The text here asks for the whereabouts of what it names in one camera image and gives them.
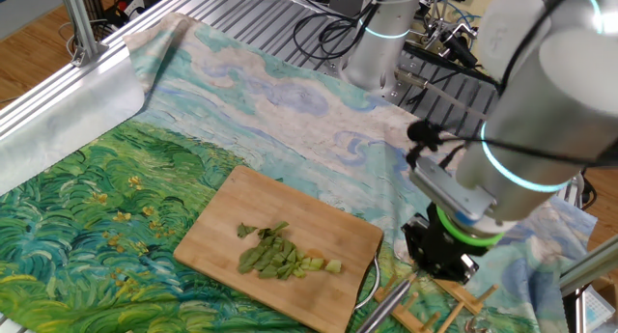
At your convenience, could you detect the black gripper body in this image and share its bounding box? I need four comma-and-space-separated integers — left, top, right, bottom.
415, 203, 472, 282

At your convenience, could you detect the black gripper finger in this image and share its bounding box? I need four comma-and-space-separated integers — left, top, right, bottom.
401, 214, 429, 272
446, 253, 480, 285

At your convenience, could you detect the steel cleaver knife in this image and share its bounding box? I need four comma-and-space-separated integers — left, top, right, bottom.
355, 276, 412, 333

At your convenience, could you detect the wooden peg dish rack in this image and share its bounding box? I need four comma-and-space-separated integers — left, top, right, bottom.
374, 272, 499, 333

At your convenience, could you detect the clear plastic bag of screws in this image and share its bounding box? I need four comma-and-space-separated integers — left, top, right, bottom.
462, 316, 487, 333

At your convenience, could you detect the wooden cutting board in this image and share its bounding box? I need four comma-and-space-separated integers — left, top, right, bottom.
172, 165, 385, 333

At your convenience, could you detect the clear plastic box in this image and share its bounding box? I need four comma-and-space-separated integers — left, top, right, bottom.
582, 284, 617, 333

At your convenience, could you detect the painted landscape tablecloth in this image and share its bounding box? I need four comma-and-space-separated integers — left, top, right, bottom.
0, 12, 599, 333

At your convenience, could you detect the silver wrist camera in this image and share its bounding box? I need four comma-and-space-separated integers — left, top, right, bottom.
408, 154, 497, 224

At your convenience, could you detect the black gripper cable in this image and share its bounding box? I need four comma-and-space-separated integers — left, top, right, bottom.
404, 0, 618, 173

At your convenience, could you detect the aluminium frame post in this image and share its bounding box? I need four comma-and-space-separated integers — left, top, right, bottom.
558, 235, 618, 298

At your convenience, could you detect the white hose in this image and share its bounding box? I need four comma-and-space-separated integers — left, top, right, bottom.
394, 68, 490, 121

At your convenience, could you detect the black camera on mount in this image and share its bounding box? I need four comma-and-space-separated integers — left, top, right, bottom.
422, 19, 480, 69

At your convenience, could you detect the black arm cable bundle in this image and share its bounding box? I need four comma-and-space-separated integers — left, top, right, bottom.
291, 0, 390, 63

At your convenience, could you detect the slanted aluminium frame beam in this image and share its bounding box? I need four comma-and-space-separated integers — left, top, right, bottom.
57, 0, 110, 68

